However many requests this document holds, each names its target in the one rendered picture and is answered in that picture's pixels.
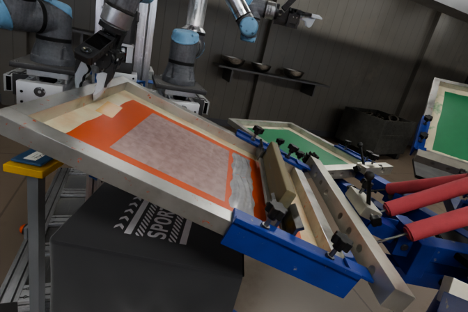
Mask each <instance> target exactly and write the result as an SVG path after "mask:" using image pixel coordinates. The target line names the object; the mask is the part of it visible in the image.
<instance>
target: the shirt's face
mask: <svg viewBox="0 0 468 312"><path fill-rule="evenodd" d="M133 197H134V195H133V194H130V193H128V192H126V191H124V190H122V189H119V188H117V187H114V186H113V185H110V184H109V183H104V184H103V186H101V188H99V189H98V190H97V191H96V193H94V195H92V197H90V198H89V199H88V200H87V202H86V203H85V204H84V205H83V206H82V207H81V208H80V209H79V210H78V211H77V212H76V213H75V214H74V215H73V216H72V217H71V218H70V219H69V220H68V221H67V222H66V223H65V224H64V226H63V227H62V228H61V229H60V230H59V231H58V232H57V233H56V234H55V235H54V236H53V239H54V240H57V241H62V242H68V243H73V244H79V245H84V246H87V247H95V248H98V249H106V250H110V251H117V252H121V253H124V254H132V255H135V256H143V257H146V258H154V259H158V260H165V261H169V262H172V263H180V264H183V265H191V266H194V267H202V268H205V269H210V270H216V271H221V272H228V273H232V274H239V275H242V277H244V254H243V253H240V252H239V251H236V250H234V249H231V248H229V247H227V246H225V245H222V244H221V243H220V242H221V239H222V237H223V235H220V234H218V233H216V232H214V231H211V230H210V229H208V228H205V227H203V226H201V225H199V224H196V223H194V225H193V228H192V233H191V236H190V239H189V244H188V245H185V244H178V243H175V242H167V241H163V240H156V239H152V238H149V237H142V236H138V235H131V234H127V233H120V232H116V231H111V229H112V227H113V226H114V224H115V223H116V222H117V220H118V218H119V217H120V216H121V215H122V213H123V211H124V210H125V209H126V207H127V206H128V204H129V203H130V201H131V200H132V199H133Z"/></svg>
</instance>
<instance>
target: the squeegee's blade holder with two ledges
mask: <svg viewBox="0 0 468 312"><path fill-rule="evenodd" d="M258 161H259V167H260V175H261V180H262V185H263V194H264V199H265V204H266V205H267V204H268V202H269V201H271V199H270V192H269V188H268V184H267V177H266V173H265V167H264V162H263V158H261V157H259V159H258Z"/></svg>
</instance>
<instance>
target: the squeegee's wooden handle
mask: <svg viewBox="0 0 468 312"><path fill-rule="evenodd" d="M261 158H263V162H264V167H265V173H266V177H267V184H268V188H269V192H270V199H271V200H272V195H271V193H274V195H275V197H276V201H277V202H280V203H282V204H283V206H284V207H285V208H286V209H288V207H289V206H290V204H291V203H292V202H293V200H294V199H295V197H296V193H295V190H294V187H293V184H292V182H291V180H290V176H289V174H288V171H287V168H286V165H285V163H284V160H283V158H282V155H281V152H280V150H279V147H278V144H277V143H275V142H273V141H271V142H270V144H269V146H268V147H267V149H266V150H265V152H264V153H263V156H262V157H261Z"/></svg>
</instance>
